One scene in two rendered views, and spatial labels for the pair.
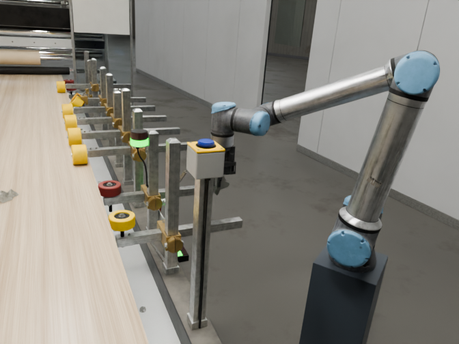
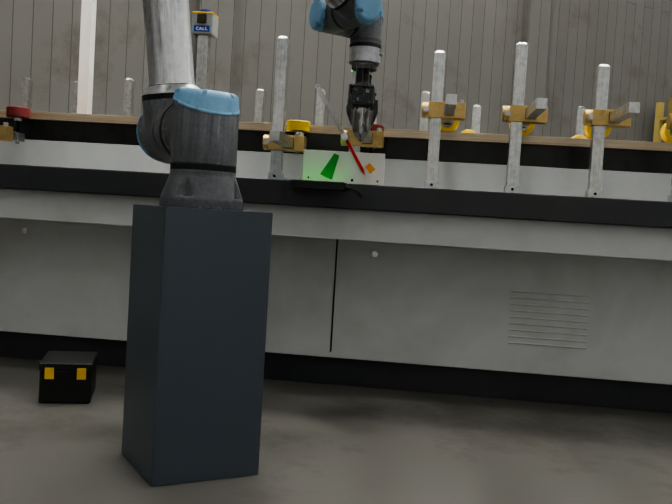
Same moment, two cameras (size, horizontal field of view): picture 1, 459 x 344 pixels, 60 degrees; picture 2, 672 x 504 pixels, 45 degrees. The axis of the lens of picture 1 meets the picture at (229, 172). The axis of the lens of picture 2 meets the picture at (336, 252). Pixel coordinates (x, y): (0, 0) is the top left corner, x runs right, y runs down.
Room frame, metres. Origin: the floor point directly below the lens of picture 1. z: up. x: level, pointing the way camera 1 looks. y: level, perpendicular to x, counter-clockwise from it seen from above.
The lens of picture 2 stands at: (2.69, -1.97, 0.62)
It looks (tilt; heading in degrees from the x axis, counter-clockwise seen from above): 3 degrees down; 122
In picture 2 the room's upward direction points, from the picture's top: 3 degrees clockwise
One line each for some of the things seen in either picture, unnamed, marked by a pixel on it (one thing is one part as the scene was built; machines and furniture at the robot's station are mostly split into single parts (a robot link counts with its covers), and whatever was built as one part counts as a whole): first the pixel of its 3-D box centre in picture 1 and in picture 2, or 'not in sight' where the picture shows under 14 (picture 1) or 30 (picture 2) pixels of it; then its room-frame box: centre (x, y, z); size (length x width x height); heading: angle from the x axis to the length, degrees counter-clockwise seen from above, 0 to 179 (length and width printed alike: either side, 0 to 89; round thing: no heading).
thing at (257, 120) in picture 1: (251, 121); (334, 16); (1.46, -0.07, 1.14); 0.12 x 0.12 x 0.09; 65
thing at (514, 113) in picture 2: (126, 134); (524, 114); (1.82, 0.50, 0.95); 0.14 x 0.06 x 0.05; 25
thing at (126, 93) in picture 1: (126, 139); (516, 120); (1.80, 0.49, 0.93); 0.04 x 0.04 x 0.48; 25
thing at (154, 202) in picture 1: (150, 196); (362, 138); (1.36, 0.29, 0.85); 0.14 x 0.06 x 0.05; 25
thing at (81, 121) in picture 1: (119, 119); (614, 117); (2.07, 0.60, 0.95); 0.50 x 0.04 x 0.04; 115
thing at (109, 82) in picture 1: (110, 115); not in sight; (2.25, 0.71, 0.92); 0.04 x 0.04 x 0.48; 25
